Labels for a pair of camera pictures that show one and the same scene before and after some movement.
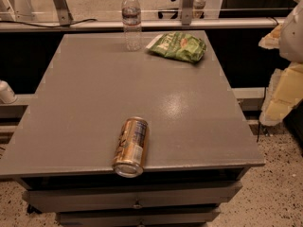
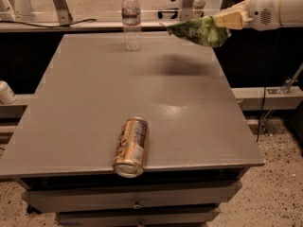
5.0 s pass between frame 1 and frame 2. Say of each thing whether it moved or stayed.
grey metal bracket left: stayed
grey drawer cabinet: stayed
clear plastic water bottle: stayed
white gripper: moved
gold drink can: stayed
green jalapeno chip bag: moved
